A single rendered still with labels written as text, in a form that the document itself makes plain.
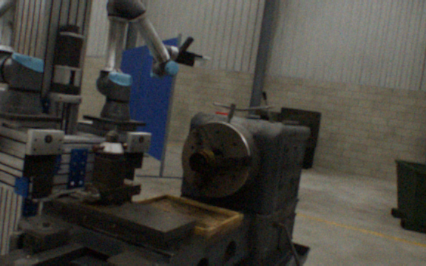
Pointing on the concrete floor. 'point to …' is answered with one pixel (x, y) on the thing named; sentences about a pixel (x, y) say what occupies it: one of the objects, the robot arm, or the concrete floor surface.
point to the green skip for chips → (423, 198)
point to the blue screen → (151, 99)
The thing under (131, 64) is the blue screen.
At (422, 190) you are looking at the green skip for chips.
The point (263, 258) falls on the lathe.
